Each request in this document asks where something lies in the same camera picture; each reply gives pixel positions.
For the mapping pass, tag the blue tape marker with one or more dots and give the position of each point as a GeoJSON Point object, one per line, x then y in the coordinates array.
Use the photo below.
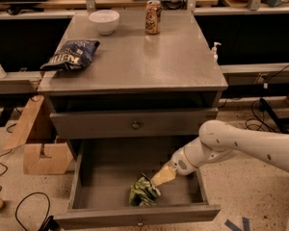
{"type": "Point", "coordinates": [244, 226]}

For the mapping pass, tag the blue chip bag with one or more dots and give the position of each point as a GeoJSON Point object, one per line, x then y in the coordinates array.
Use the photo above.
{"type": "Point", "coordinates": [73, 55]}

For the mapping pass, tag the padded gripper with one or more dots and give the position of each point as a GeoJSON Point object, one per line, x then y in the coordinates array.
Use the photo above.
{"type": "Point", "coordinates": [180, 163]}

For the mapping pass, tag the orange drink can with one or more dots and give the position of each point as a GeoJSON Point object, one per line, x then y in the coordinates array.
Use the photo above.
{"type": "Point", "coordinates": [152, 16]}

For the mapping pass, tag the wooden block stand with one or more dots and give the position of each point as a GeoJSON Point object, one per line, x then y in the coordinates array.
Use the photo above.
{"type": "Point", "coordinates": [44, 153]}

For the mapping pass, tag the white pump bottle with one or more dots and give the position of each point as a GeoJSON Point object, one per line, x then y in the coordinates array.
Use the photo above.
{"type": "Point", "coordinates": [215, 51]}

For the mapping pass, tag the upper closed grey drawer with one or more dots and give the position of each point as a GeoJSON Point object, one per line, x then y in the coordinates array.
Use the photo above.
{"type": "Point", "coordinates": [136, 123]}

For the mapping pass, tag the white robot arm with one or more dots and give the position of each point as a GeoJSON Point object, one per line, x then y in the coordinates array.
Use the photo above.
{"type": "Point", "coordinates": [216, 142]}

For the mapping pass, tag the grey drawer cabinet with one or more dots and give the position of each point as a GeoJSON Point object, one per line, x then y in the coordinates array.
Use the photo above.
{"type": "Point", "coordinates": [132, 70]}

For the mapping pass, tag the green jalapeno chip bag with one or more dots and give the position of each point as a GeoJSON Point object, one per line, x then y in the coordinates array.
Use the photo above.
{"type": "Point", "coordinates": [143, 193]}

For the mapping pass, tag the white bowl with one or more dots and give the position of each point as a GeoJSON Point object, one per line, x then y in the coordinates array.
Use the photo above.
{"type": "Point", "coordinates": [105, 21]}

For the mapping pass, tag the open grey drawer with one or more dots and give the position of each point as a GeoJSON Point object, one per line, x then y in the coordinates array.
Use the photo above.
{"type": "Point", "coordinates": [105, 170]}

